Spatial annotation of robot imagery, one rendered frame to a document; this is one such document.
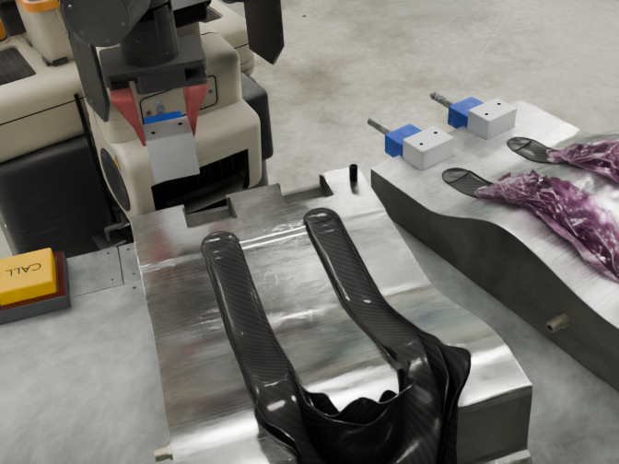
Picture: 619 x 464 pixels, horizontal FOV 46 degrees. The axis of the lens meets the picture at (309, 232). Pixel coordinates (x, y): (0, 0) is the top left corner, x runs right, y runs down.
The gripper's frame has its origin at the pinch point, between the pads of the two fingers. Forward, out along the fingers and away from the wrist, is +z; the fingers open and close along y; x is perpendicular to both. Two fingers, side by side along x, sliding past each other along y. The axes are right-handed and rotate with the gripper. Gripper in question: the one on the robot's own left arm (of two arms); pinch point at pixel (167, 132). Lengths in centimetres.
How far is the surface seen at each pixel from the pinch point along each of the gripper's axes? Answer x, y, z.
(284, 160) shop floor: 131, 42, 94
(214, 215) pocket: -5.5, 3.0, 8.3
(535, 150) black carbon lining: -4.5, 43.6, 9.9
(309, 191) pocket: -5.4, 14.1, 7.9
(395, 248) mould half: -19.3, 18.9, 6.8
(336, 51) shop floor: 201, 84, 92
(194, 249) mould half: -12.9, -0.2, 6.4
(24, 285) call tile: -5.8, -18.4, 11.8
